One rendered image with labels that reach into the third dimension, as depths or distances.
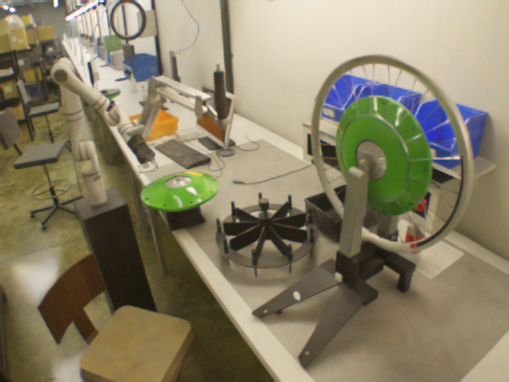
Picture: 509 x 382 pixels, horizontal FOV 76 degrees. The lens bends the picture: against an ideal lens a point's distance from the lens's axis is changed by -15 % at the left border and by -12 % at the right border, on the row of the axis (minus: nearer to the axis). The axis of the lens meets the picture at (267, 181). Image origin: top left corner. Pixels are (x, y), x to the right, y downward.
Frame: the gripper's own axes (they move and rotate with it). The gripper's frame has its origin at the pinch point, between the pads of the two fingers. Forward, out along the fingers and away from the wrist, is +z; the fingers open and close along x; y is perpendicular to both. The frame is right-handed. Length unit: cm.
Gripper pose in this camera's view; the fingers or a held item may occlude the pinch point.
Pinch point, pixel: (157, 166)
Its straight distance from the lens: 159.7
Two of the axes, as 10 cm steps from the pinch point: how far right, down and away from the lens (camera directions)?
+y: -4.1, 5.8, 7.1
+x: -6.5, 3.7, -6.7
